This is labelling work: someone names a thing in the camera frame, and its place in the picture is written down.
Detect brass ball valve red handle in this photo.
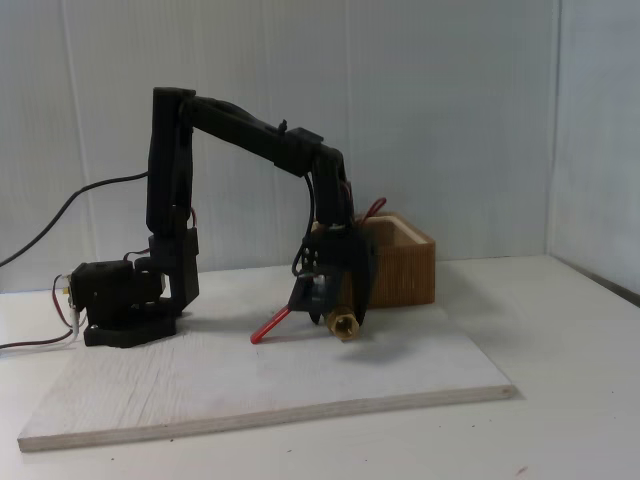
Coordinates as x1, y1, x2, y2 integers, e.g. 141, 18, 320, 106
249, 303, 369, 347

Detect slatted wooden box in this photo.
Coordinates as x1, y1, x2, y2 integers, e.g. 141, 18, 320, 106
310, 211, 436, 307

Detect white painted plywood board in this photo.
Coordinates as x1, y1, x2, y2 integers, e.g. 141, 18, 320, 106
17, 259, 519, 454

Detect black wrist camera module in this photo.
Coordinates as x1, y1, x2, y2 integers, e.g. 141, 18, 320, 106
288, 271, 344, 314

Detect black camera cable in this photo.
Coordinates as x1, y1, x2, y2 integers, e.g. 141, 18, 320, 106
291, 173, 317, 277

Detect red wrist servo wire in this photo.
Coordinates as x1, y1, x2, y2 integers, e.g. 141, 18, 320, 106
360, 197, 388, 222

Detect black power cable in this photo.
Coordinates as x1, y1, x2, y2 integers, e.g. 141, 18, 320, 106
0, 171, 151, 269

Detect red and white base wires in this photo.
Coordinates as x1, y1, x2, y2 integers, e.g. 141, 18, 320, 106
0, 272, 84, 357

